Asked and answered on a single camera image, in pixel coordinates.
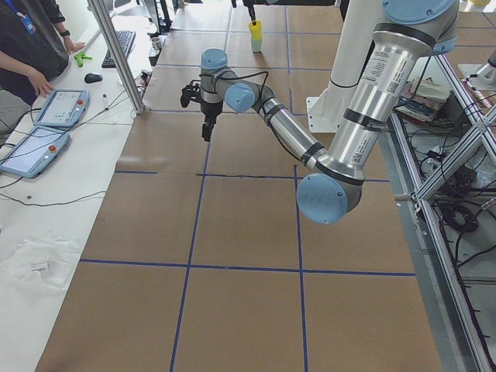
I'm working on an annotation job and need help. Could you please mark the person in black shirt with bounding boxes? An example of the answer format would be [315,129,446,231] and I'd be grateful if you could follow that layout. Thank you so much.
[1,0,85,105]

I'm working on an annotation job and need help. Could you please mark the black keyboard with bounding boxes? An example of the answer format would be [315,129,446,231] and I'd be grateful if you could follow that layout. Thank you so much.
[101,29,137,69]

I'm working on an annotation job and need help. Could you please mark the light green cup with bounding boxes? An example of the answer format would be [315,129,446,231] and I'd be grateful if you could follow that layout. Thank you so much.
[250,38,263,53]

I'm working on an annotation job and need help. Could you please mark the teach pendant tablet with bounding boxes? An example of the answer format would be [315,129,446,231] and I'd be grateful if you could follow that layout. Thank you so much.
[1,126,71,179]
[33,89,90,129]

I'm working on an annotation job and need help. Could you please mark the upper teach pendant tablet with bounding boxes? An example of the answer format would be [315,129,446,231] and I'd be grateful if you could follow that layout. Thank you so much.
[33,89,90,129]

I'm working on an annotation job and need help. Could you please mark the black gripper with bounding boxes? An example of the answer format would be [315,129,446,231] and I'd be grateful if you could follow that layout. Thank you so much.
[180,5,257,142]

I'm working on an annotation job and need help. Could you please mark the aluminium frame post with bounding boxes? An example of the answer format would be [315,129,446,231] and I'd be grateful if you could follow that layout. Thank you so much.
[88,0,145,115]

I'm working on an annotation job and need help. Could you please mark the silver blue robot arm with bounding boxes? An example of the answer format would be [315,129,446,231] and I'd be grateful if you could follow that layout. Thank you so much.
[181,1,459,224]

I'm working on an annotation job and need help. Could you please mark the green clamp tool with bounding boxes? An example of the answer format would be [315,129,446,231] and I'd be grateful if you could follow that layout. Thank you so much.
[74,51,93,68]

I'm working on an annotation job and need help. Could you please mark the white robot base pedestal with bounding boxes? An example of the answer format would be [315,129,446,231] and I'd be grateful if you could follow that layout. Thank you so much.
[307,1,357,133]

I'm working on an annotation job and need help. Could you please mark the black computer mouse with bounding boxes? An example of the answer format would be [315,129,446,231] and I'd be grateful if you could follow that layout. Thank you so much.
[84,73,103,84]

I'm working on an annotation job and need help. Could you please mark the lower teach pendant tablet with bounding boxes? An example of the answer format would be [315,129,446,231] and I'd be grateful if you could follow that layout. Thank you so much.
[1,126,71,179]

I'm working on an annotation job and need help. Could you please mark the clear plastic bag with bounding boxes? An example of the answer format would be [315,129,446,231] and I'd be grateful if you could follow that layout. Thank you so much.
[1,232,83,291]

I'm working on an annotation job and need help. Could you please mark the silver metal cup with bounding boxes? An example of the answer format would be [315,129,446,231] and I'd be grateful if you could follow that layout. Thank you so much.
[150,37,162,50]

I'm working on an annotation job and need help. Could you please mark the stack of books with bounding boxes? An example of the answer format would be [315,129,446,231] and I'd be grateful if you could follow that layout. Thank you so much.
[393,77,451,122]

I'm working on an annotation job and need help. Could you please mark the yellow cup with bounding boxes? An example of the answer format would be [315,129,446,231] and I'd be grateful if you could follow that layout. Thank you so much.
[248,20,263,40]

